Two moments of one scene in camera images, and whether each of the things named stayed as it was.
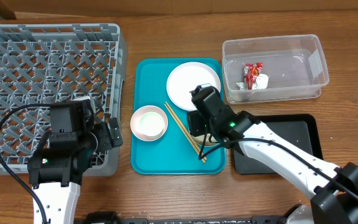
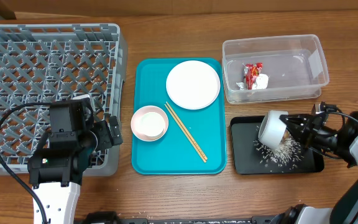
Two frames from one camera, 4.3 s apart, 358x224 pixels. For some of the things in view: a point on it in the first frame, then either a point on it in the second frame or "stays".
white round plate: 187,76 stays
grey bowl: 209,140 -> 271,129
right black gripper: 192,123 -> 303,122
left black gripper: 105,137 stays
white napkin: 261,82 stays
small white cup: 151,124 stays
